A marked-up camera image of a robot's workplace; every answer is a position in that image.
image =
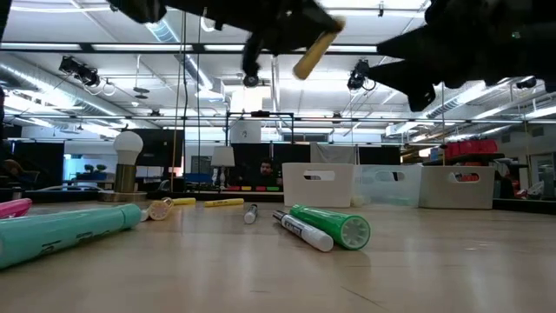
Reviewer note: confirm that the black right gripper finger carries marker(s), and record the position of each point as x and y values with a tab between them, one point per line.
417	80
417	43

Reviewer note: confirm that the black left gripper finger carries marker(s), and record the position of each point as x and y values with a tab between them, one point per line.
254	56
330	21

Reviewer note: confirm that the slim yellow highlighter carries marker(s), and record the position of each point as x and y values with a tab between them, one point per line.
223	202

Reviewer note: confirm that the short white marker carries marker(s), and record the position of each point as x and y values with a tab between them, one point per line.
250	215

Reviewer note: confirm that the green highlighter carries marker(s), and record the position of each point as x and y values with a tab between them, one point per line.
330	224

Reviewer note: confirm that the white Expo dry-erase marker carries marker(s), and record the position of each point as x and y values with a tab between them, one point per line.
304	230

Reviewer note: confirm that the teal highlighter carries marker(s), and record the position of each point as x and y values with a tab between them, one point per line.
65	230

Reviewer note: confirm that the pink highlighter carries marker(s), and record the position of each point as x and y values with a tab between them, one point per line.
15	208

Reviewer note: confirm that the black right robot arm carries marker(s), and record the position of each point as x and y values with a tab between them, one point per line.
545	39

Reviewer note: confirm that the white numbered sign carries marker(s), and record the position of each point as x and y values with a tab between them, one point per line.
245	130

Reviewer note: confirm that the black partition panel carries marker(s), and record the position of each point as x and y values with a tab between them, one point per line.
378	154
299	152
43	165

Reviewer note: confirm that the red storage bin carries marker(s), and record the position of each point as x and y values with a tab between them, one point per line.
471	149

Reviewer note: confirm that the black shelf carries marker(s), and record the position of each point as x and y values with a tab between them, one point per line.
465	158

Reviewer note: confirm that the white shade table lamp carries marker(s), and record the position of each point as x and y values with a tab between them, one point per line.
222	156

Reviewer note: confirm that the person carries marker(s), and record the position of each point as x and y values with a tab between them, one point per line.
13	167
266	167

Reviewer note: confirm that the grey hanging cloth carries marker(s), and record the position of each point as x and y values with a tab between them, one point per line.
332	154

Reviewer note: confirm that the translucent plastic bin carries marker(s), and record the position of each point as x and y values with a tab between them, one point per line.
386	191

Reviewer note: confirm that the white plastic bin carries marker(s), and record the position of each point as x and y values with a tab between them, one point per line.
438	193
295	191

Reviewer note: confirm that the coloured block strip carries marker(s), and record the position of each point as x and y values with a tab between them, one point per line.
246	188

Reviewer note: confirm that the pale yellow marker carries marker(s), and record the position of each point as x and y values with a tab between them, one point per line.
358	201

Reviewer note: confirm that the glass door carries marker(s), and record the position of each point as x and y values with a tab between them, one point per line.
543	169

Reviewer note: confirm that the white globe brass lamp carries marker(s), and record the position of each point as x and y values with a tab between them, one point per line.
128	145

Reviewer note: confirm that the metal cylinder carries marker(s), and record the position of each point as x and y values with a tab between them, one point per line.
16	192

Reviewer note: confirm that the black overhead camera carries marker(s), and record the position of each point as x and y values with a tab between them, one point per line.
80	71
250	81
358	76

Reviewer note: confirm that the black stand frame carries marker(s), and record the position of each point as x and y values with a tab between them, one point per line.
260	114

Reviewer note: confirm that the silver ventilation duct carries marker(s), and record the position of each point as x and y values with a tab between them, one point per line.
191	65

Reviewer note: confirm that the black wall monitor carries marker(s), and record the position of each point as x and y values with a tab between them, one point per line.
160	148

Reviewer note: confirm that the black overhead frame bar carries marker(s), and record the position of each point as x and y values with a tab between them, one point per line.
87	47

